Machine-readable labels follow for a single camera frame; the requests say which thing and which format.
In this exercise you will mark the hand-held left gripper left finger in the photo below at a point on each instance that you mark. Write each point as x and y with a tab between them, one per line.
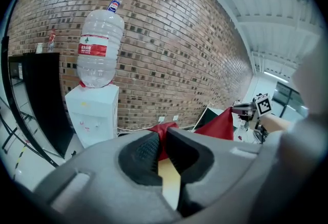
102	166

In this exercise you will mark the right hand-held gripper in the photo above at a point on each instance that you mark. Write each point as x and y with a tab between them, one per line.
264	105

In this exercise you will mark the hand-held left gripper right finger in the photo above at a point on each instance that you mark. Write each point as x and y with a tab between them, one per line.
217	161

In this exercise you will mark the red cloth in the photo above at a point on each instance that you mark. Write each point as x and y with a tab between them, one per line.
217	125

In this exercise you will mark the person's right forearm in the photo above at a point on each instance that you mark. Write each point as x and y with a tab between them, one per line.
276	123

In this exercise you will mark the long ceiling light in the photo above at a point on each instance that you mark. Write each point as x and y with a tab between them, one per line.
275	76

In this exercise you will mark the white water dispenser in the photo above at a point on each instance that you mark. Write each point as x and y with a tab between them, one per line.
92	115

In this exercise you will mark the yellow black striped tape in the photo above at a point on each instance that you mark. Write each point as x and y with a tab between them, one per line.
20	156

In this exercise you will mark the black shelf cabinet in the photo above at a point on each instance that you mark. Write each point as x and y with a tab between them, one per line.
46	94

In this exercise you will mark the large clear water bottle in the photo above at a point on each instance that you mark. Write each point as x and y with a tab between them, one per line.
100	38

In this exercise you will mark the white cup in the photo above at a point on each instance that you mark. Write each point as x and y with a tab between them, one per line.
39	48

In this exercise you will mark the small blue label bottle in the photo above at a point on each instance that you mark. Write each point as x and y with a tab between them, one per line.
115	3

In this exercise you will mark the glass window wall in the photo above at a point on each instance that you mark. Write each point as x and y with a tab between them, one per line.
287	97

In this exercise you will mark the white wall socket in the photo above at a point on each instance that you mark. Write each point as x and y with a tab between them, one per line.
175	118
161	119

